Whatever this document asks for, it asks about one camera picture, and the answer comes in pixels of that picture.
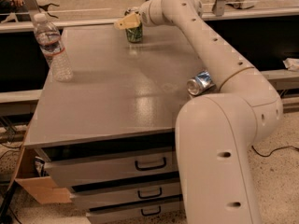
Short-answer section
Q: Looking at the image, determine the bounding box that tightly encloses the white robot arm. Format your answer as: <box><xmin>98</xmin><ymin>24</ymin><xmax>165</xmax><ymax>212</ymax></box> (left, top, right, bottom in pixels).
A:
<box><xmin>115</xmin><ymin>0</ymin><xmax>283</xmax><ymax>224</ymax></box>

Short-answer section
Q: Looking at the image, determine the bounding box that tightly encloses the grey drawer cabinet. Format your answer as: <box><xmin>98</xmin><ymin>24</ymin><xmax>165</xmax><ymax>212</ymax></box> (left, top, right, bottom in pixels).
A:
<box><xmin>25</xmin><ymin>25</ymin><xmax>201</xmax><ymax>213</ymax></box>

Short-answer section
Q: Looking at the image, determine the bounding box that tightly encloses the bottom grey drawer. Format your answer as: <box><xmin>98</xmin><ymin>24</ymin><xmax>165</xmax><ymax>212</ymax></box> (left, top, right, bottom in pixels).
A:
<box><xmin>86</xmin><ymin>198</ymin><xmax>183</xmax><ymax>224</ymax></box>

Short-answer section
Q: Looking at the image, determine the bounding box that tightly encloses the brown cardboard box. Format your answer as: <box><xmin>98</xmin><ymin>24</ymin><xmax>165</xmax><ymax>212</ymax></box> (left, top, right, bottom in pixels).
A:
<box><xmin>12</xmin><ymin>147</ymin><xmax>71</xmax><ymax>204</ymax></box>

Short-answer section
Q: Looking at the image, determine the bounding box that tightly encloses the silver blue redbull can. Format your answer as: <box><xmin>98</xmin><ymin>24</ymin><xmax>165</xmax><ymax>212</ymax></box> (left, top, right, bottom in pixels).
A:
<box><xmin>187</xmin><ymin>70</ymin><xmax>214</xmax><ymax>96</ymax></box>

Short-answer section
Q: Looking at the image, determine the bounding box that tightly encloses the top grey drawer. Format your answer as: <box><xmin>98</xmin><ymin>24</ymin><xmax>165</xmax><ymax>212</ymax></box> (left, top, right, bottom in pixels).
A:
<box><xmin>45</xmin><ymin>147</ymin><xmax>178</xmax><ymax>188</ymax></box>

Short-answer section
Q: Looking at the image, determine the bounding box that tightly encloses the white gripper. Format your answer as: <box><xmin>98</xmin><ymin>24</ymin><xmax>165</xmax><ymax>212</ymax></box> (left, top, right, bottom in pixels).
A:
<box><xmin>114</xmin><ymin>0</ymin><xmax>163</xmax><ymax>30</ymax></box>

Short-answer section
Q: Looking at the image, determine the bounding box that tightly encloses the person in background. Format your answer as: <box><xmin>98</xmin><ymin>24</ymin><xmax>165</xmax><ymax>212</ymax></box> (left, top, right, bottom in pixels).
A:
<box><xmin>0</xmin><ymin>0</ymin><xmax>25</xmax><ymax>21</ymax></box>

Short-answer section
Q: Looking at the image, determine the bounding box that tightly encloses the grey drawer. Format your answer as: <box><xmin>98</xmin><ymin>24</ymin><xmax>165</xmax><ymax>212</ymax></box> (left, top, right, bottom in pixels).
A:
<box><xmin>70</xmin><ymin>178</ymin><xmax>181</xmax><ymax>209</ymax></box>
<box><xmin>45</xmin><ymin>147</ymin><xmax>178</xmax><ymax>188</ymax></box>
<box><xmin>86</xmin><ymin>198</ymin><xmax>183</xmax><ymax>224</ymax></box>

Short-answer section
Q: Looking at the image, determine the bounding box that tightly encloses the black floor cable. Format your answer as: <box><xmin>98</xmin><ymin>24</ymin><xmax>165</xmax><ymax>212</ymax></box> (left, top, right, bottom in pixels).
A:
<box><xmin>250</xmin><ymin>145</ymin><xmax>299</xmax><ymax>158</ymax></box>

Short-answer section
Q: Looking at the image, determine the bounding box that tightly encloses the green soda can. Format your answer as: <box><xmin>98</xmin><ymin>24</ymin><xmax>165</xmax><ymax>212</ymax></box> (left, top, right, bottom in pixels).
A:
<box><xmin>124</xmin><ymin>7</ymin><xmax>144</xmax><ymax>44</ymax></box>

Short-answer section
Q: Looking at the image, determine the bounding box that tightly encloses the clear plastic water bottle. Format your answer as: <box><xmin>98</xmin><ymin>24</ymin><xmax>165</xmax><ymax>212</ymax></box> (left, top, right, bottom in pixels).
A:
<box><xmin>34</xmin><ymin>13</ymin><xmax>73</xmax><ymax>82</ymax></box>

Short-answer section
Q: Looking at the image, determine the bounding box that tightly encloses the middle grey drawer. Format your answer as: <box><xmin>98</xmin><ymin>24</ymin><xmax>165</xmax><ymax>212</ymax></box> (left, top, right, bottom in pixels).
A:
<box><xmin>70</xmin><ymin>178</ymin><xmax>181</xmax><ymax>209</ymax></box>

